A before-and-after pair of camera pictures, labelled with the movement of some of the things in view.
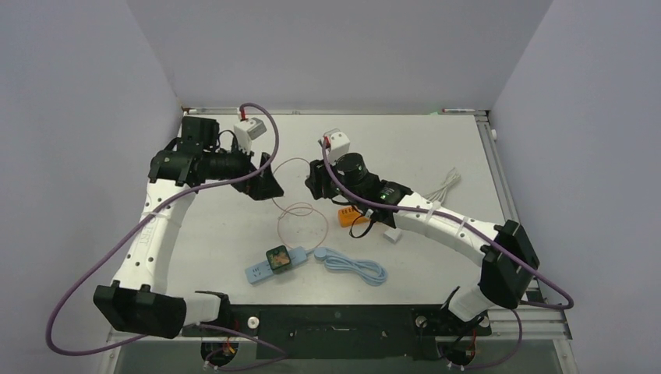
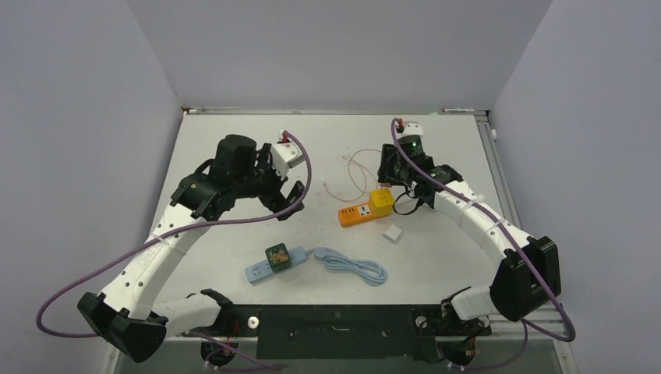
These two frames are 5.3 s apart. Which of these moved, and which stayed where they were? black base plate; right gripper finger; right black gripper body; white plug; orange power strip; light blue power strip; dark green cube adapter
Moved: right black gripper body; right gripper finger
Stayed: light blue power strip; orange power strip; black base plate; dark green cube adapter; white plug
